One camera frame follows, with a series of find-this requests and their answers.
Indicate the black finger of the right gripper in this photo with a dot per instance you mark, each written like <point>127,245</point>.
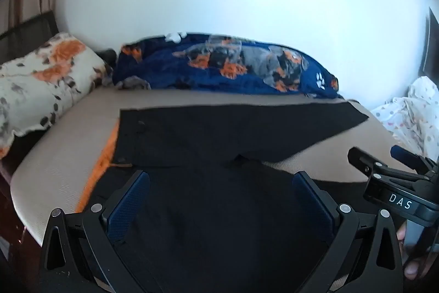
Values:
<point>369,165</point>
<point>413,161</point>

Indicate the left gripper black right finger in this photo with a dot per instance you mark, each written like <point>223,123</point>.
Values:
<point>367,240</point>

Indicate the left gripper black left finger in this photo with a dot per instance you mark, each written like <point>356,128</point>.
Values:
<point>64,266</point>

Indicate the black pants with orange lining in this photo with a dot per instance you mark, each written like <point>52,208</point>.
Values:
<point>219,217</point>

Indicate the white polka dot sheet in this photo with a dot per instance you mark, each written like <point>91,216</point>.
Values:
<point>413,120</point>

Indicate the white orange floral pillow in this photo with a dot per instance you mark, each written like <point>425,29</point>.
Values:
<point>37,89</point>

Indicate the black object behind pillow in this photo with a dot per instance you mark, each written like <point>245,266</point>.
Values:
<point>109,56</point>

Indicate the blue dog print blanket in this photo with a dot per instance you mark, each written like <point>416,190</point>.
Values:
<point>211,62</point>

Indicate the dark wooden headboard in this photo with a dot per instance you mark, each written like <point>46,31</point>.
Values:
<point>26,37</point>

